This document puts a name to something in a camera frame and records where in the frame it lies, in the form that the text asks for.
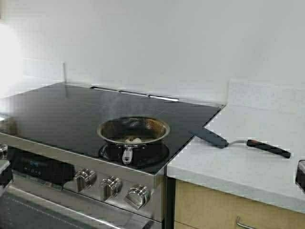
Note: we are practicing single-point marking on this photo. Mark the raw grey shrimp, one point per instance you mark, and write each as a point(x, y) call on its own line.
point(133, 140)

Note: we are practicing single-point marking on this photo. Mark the steel frying pan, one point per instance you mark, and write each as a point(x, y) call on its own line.
point(151, 131)

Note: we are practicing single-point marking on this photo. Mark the black spatula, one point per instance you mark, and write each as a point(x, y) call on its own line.
point(219, 142)

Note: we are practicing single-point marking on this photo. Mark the middle stove knob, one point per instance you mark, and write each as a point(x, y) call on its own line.
point(110, 187)

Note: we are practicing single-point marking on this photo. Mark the stove knob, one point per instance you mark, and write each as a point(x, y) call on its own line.
point(3, 151)
point(110, 187)
point(84, 179)
point(138, 196)

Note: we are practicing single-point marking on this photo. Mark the right stove knob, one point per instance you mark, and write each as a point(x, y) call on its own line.
point(138, 196)

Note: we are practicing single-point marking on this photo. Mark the stainless steel electric stove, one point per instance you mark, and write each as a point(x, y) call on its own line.
point(51, 134)

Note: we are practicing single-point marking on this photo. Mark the beige wooden cabinet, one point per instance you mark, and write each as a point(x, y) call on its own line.
point(198, 207)

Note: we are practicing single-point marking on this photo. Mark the far left stove knob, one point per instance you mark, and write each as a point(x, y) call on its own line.
point(3, 151)

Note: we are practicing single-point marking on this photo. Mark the black device at right edge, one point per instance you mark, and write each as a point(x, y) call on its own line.
point(300, 175)

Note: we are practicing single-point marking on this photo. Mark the metal drawer handle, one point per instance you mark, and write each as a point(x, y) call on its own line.
point(240, 224)

